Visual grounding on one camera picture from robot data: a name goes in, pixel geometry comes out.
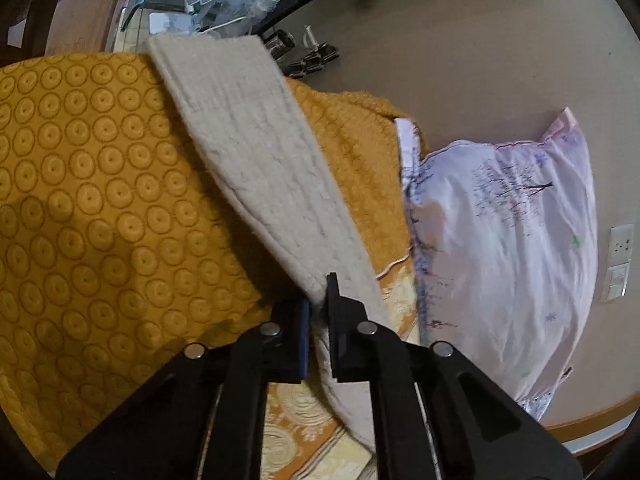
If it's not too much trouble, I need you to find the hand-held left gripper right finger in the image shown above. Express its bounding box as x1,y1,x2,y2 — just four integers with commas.
326,273,584,480

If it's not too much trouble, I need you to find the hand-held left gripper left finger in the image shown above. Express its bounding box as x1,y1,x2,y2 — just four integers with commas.
55,300,311,480

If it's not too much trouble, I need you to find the white knitted cloth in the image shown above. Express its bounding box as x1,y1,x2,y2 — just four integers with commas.
146,34,388,453

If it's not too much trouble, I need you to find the white printed pillow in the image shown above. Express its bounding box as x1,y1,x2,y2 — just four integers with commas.
395,107,599,421

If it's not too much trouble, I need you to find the yellow circle-patterned blanket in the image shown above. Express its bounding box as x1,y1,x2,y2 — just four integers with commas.
0,51,423,476

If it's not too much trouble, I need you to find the white box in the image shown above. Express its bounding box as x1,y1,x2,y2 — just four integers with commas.
149,12,193,36

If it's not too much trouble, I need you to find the dark wooden chair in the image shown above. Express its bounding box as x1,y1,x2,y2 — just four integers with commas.
0,0,71,56

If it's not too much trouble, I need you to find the white wall switch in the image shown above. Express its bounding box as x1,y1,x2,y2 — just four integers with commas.
601,264,630,303

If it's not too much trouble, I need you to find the white wall socket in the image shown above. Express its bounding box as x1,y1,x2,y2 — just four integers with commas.
609,225,635,265

